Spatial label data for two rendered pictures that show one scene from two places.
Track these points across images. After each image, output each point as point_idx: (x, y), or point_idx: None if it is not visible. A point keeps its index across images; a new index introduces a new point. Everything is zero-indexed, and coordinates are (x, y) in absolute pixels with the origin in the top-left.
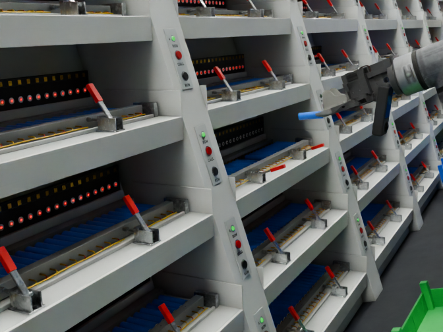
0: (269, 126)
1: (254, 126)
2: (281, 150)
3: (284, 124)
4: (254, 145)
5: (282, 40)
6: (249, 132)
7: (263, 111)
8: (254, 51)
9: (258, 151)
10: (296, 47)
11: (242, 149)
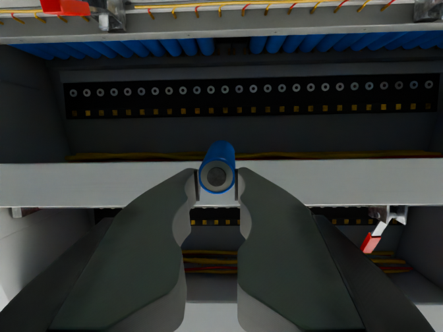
0: (41, 93)
1: (109, 105)
2: (141, 39)
3: (14, 96)
4: (134, 66)
5: (34, 277)
6: (129, 95)
7: (285, 165)
8: (72, 233)
9: (160, 53)
10: (6, 280)
11: (180, 66)
